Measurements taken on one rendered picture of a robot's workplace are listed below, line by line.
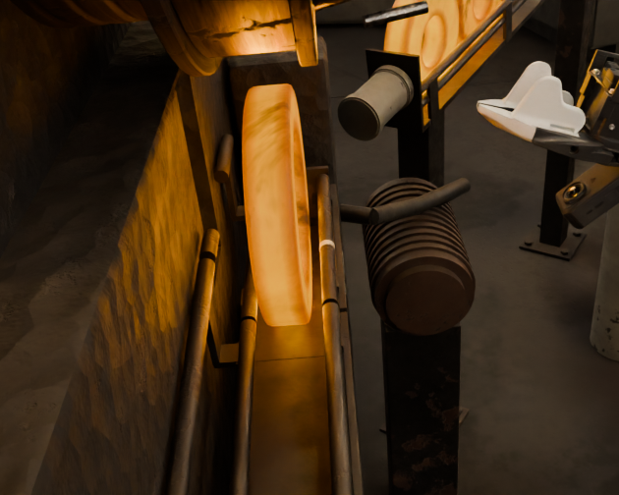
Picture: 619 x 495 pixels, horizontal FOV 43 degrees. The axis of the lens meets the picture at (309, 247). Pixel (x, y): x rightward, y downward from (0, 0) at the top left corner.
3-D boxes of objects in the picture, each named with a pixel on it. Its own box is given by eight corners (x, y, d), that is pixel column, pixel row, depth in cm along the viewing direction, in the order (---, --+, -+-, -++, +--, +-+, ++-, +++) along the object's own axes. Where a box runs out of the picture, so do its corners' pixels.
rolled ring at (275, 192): (293, 49, 64) (253, 53, 64) (285, 152, 48) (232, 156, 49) (312, 239, 74) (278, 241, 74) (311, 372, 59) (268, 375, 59)
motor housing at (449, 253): (386, 546, 121) (369, 264, 91) (374, 438, 139) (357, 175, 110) (471, 540, 120) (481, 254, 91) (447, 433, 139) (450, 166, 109)
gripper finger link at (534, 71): (488, 45, 71) (583, 66, 72) (468, 104, 74) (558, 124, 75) (495, 57, 68) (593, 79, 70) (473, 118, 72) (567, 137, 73)
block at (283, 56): (250, 268, 88) (216, 66, 75) (253, 231, 95) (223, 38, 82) (344, 260, 88) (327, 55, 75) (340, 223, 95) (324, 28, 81)
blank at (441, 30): (377, 6, 94) (402, 8, 93) (434, -41, 104) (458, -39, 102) (388, 118, 104) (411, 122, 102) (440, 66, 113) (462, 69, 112)
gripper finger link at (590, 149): (530, 110, 71) (617, 130, 72) (522, 128, 72) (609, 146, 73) (541, 132, 67) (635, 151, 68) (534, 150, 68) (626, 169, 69)
